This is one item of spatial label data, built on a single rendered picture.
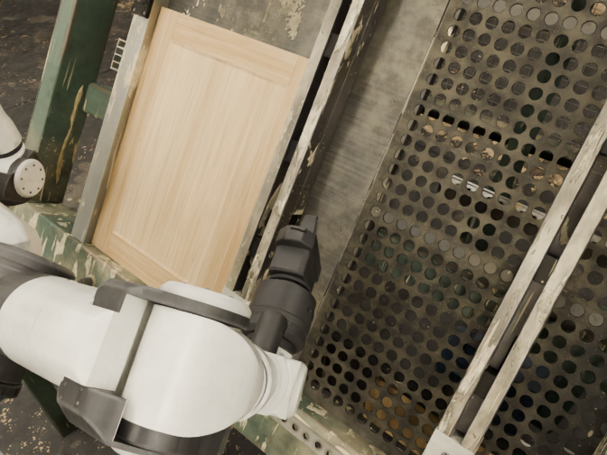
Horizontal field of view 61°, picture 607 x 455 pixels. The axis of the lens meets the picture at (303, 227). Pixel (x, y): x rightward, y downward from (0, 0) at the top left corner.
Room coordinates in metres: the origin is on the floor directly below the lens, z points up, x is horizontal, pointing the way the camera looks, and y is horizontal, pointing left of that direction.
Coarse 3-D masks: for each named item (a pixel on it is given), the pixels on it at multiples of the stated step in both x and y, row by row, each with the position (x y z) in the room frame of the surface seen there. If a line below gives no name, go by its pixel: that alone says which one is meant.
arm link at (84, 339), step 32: (32, 288) 0.31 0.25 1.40; (64, 288) 0.30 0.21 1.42; (96, 288) 0.29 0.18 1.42; (128, 288) 0.26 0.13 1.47; (160, 288) 0.27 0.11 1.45; (192, 288) 0.26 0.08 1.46; (0, 320) 0.29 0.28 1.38; (32, 320) 0.26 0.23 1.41; (64, 320) 0.25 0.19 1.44; (96, 320) 0.23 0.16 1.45; (128, 320) 0.24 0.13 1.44; (224, 320) 0.24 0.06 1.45; (32, 352) 0.24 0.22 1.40; (64, 352) 0.22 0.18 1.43; (96, 352) 0.22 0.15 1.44; (128, 352) 0.23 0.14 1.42; (64, 384) 0.21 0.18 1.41; (96, 384) 0.20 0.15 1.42; (96, 416) 0.18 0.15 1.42; (128, 448) 0.16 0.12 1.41
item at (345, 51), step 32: (352, 0) 0.85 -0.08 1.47; (384, 0) 0.89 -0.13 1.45; (320, 32) 0.84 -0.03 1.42; (352, 32) 0.82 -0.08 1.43; (320, 64) 0.81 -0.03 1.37; (352, 64) 0.82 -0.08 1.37; (320, 96) 0.77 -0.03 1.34; (288, 128) 0.76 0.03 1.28; (320, 128) 0.75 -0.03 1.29; (288, 160) 0.73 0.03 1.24; (320, 160) 0.75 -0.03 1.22; (288, 192) 0.69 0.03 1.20; (256, 224) 0.68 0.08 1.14; (288, 224) 0.68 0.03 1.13; (256, 256) 0.64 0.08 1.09; (224, 288) 0.62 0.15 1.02
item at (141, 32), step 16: (160, 0) 1.13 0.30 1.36; (128, 32) 1.12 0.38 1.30; (144, 32) 1.09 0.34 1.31; (128, 48) 1.09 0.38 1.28; (144, 48) 1.08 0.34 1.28; (128, 64) 1.07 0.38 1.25; (144, 64) 1.08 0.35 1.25; (128, 80) 1.05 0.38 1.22; (112, 96) 1.05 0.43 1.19; (128, 96) 1.03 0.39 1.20; (112, 112) 1.02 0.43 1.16; (128, 112) 1.02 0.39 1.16; (112, 128) 1.00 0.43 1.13; (112, 144) 0.98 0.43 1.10; (96, 160) 0.97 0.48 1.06; (112, 160) 0.97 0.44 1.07; (96, 176) 0.95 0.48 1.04; (96, 192) 0.92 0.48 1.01; (80, 208) 0.92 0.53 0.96; (96, 208) 0.91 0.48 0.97; (80, 224) 0.90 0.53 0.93; (96, 224) 0.90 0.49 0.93; (80, 240) 0.87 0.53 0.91
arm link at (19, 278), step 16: (0, 272) 0.36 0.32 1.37; (16, 272) 0.36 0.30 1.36; (32, 272) 0.36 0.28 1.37; (0, 288) 0.33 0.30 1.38; (16, 288) 0.32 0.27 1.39; (0, 304) 0.30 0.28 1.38; (0, 352) 0.28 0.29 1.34; (0, 368) 0.28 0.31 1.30; (16, 368) 0.29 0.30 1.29; (16, 384) 0.29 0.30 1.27
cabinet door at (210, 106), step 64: (192, 64) 1.01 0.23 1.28; (256, 64) 0.93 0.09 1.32; (128, 128) 1.00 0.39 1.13; (192, 128) 0.92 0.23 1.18; (256, 128) 0.85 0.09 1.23; (128, 192) 0.91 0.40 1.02; (192, 192) 0.83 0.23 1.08; (256, 192) 0.77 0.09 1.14; (128, 256) 0.81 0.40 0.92; (192, 256) 0.74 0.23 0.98
